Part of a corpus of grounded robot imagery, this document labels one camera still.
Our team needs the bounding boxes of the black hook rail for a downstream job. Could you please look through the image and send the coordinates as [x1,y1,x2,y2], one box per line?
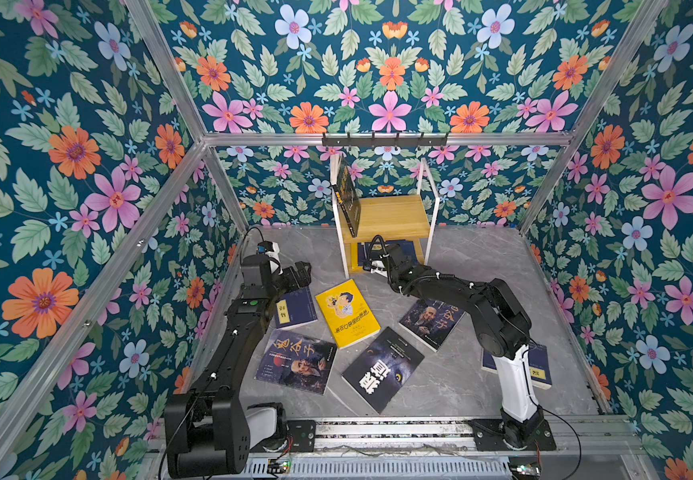
[320,132,449,149]

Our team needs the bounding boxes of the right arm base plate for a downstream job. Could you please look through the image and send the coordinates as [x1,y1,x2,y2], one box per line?
[468,418,558,452]

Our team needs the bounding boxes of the yellow cartoon cover book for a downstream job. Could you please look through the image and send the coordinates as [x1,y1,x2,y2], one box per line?
[316,279,381,349]

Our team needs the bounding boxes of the dark portrait book front left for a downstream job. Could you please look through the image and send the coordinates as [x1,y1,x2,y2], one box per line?
[254,330,338,395]

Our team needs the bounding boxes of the navy book far left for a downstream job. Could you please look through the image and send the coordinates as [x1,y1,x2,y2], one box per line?
[274,287,318,329]

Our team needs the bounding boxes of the white wooden two-tier shelf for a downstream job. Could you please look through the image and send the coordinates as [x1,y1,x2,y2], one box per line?
[330,153,441,277]

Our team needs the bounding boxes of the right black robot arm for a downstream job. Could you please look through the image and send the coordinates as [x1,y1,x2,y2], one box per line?
[363,235,545,450]

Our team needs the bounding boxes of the navy book far right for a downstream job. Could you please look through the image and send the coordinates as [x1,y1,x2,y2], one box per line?
[482,344,554,390]

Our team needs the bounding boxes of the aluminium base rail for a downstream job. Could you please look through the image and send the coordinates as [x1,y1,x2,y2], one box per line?
[296,414,646,456]

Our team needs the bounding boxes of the black book white characters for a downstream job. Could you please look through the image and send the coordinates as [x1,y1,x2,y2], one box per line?
[342,328,425,414]

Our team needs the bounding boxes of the dark portrait book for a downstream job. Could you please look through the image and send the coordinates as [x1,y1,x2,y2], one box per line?
[254,330,338,395]
[399,299,465,351]

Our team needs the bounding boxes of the navy book yellow label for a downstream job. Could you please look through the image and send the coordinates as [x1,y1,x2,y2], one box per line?
[352,240,418,268]

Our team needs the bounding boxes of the dark portrait book right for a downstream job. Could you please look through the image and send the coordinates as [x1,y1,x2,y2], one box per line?
[399,299,465,351]

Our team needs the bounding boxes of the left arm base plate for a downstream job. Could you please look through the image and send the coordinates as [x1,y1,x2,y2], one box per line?
[250,419,318,455]

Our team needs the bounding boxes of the black book leaning on shelf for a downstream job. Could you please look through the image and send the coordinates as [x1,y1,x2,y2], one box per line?
[330,155,362,238]

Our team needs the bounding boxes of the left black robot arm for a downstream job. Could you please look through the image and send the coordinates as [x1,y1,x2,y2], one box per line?
[160,253,312,479]

